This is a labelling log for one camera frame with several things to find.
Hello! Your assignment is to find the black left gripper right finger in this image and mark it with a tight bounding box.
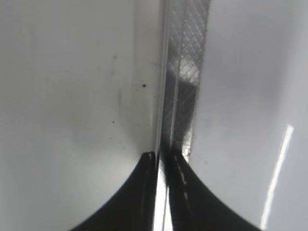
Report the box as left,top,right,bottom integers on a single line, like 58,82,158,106
160,144,259,231

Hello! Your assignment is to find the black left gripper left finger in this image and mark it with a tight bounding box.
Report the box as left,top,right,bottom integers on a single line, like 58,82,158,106
73,152,156,231

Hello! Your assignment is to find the white board with grey frame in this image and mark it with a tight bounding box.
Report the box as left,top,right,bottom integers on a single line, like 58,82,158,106
153,0,308,231

